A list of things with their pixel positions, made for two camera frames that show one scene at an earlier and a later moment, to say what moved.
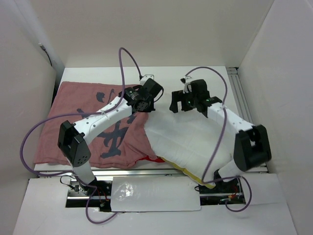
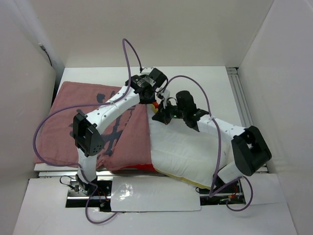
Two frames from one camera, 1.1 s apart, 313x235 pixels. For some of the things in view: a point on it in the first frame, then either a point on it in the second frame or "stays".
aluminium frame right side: [237, 88] stays
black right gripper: [177, 96] -> [161, 115]
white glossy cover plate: [154, 193] stays
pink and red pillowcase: [124, 142] stays
